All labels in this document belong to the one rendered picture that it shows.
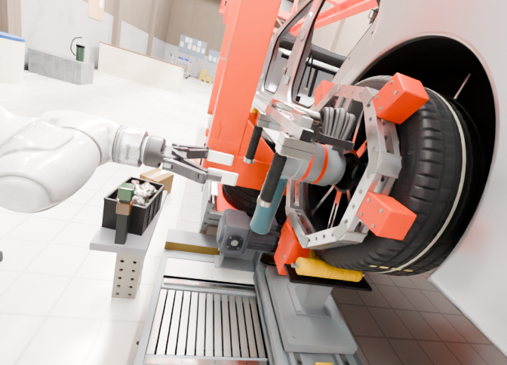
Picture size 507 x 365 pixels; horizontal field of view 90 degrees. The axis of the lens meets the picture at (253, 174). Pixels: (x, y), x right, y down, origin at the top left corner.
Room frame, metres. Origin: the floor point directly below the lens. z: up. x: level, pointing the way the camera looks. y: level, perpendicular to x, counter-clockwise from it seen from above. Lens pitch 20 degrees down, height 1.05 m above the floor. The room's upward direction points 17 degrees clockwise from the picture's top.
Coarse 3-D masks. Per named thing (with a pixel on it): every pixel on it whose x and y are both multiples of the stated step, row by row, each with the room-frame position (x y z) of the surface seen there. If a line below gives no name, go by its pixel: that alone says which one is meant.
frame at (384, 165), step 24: (336, 96) 0.92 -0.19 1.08; (360, 96) 0.78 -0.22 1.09; (384, 120) 0.71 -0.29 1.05; (384, 144) 0.63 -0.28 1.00; (384, 168) 0.60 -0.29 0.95; (288, 192) 1.02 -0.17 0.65; (360, 192) 0.62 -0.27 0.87; (384, 192) 0.61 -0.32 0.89; (288, 216) 0.93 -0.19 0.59; (312, 240) 0.71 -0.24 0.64; (336, 240) 0.61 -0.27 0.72; (360, 240) 0.61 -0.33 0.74
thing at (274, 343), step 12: (264, 276) 1.07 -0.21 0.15; (264, 288) 0.99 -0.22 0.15; (264, 300) 0.89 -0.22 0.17; (264, 312) 0.85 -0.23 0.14; (264, 324) 0.82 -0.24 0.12; (276, 324) 0.81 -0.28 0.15; (264, 336) 0.78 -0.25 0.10; (276, 336) 0.75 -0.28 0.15; (276, 348) 0.70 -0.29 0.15; (276, 360) 0.65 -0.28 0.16; (288, 360) 0.67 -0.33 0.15; (300, 360) 0.66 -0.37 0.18; (312, 360) 0.70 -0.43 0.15; (324, 360) 0.72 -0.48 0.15; (336, 360) 0.72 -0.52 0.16; (348, 360) 0.73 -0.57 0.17; (360, 360) 0.75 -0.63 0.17
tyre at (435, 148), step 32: (416, 128) 0.66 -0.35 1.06; (448, 128) 0.67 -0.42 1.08; (480, 128) 0.73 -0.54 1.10; (416, 160) 0.61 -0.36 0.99; (448, 160) 0.62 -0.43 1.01; (480, 160) 0.65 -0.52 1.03; (416, 192) 0.57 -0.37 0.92; (448, 192) 0.59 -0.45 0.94; (480, 192) 0.63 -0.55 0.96; (416, 224) 0.57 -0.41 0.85; (448, 224) 0.59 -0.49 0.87; (320, 256) 0.78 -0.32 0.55; (352, 256) 0.65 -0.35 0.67; (384, 256) 0.59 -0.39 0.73
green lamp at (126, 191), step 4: (124, 184) 0.66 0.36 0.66; (128, 184) 0.67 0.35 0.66; (132, 184) 0.68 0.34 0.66; (120, 188) 0.64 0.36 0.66; (124, 188) 0.64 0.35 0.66; (128, 188) 0.65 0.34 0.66; (132, 188) 0.65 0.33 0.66; (120, 192) 0.63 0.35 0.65; (124, 192) 0.64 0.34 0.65; (128, 192) 0.64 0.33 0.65; (132, 192) 0.64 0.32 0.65; (120, 196) 0.63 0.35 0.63; (124, 196) 0.64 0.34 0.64; (128, 196) 0.64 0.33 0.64; (132, 196) 0.65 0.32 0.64; (124, 200) 0.64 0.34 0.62; (128, 200) 0.64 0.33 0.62
